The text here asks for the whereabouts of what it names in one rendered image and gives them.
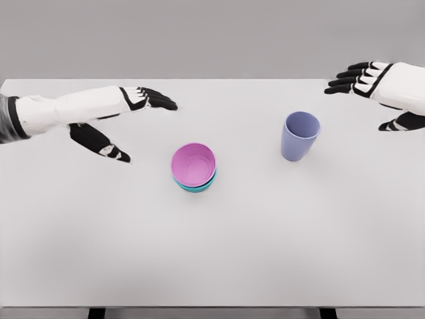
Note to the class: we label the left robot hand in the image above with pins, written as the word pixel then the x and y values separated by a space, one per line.
pixel 96 101

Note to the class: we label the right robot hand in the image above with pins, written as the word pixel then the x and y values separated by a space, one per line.
pixel 401 88

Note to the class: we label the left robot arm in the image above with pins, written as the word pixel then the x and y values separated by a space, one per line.
pixel 33 113

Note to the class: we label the pink bowl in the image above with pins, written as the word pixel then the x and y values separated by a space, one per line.
pixel 193 163

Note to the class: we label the lavender blue cup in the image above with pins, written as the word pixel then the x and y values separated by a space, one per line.
pixel 297 139

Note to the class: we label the teal bowl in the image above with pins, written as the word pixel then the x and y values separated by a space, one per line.
pixel 196 188

